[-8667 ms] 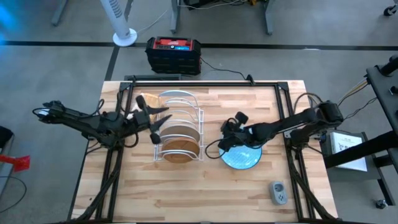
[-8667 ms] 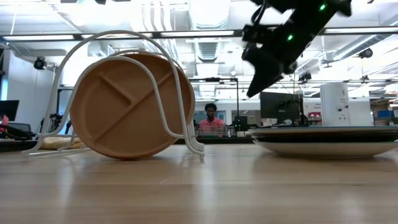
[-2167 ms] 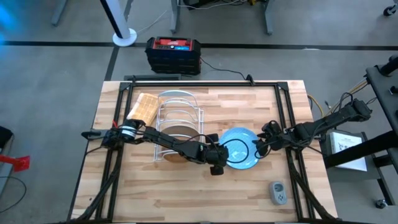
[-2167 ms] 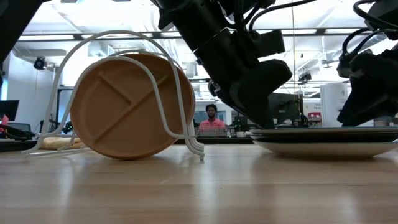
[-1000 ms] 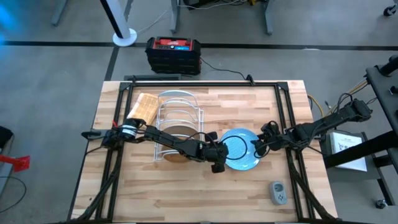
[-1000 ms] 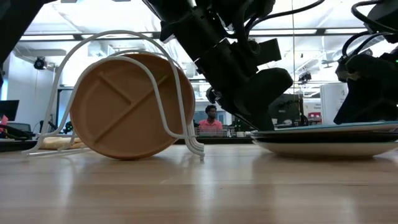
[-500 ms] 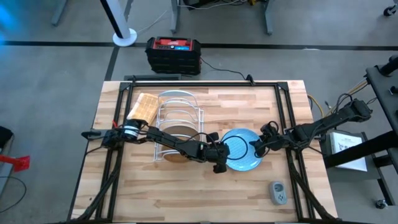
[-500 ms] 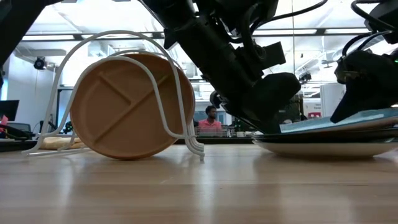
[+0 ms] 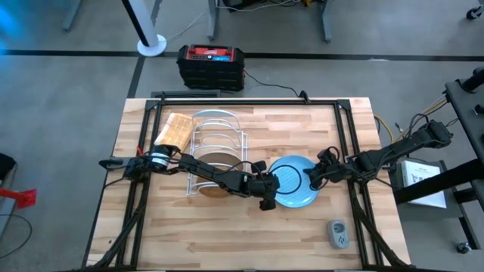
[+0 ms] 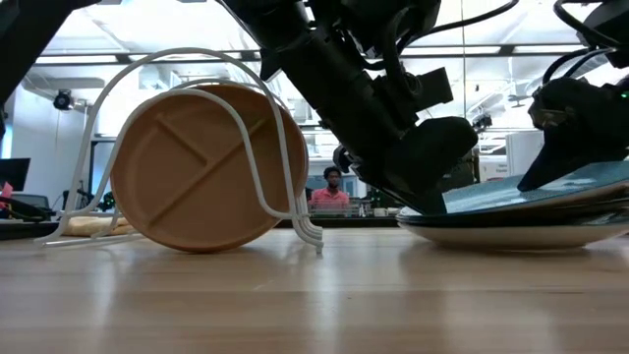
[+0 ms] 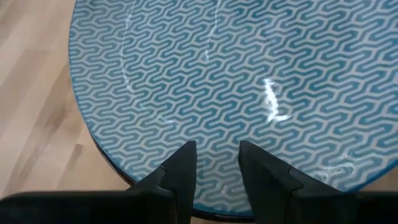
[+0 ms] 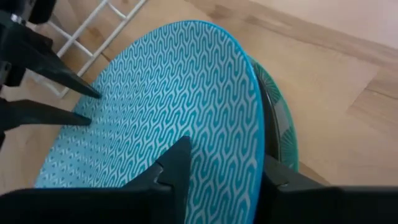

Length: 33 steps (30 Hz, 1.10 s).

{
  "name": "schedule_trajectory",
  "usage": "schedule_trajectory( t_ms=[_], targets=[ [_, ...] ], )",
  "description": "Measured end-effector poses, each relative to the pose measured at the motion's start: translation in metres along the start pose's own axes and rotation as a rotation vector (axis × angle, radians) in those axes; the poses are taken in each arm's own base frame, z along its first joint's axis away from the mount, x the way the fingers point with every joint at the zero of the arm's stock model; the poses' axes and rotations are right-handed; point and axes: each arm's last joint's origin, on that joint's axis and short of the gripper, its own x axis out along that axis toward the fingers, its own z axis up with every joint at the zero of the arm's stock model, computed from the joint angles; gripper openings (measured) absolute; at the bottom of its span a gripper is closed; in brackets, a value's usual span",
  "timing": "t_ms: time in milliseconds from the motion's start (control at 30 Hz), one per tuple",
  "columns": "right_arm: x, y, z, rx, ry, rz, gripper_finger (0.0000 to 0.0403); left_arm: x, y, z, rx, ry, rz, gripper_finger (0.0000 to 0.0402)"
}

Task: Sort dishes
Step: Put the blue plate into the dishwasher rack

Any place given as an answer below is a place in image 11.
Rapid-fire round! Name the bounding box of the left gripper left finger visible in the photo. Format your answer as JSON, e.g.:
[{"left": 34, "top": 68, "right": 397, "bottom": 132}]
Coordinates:
[{"left": 0, "top": 139, "right": 198, "bottom": 224}]

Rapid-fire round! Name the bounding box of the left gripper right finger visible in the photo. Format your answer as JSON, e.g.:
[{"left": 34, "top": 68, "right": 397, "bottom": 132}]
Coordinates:
[{"left": 238, "top": 139, "right": 398, "bottom": 224}]

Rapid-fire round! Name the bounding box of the blue zigzag pattern plate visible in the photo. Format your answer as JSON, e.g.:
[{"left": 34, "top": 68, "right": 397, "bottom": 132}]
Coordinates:
[{"left": 68, "top": 0, "right": 398, "bottom": 217}]

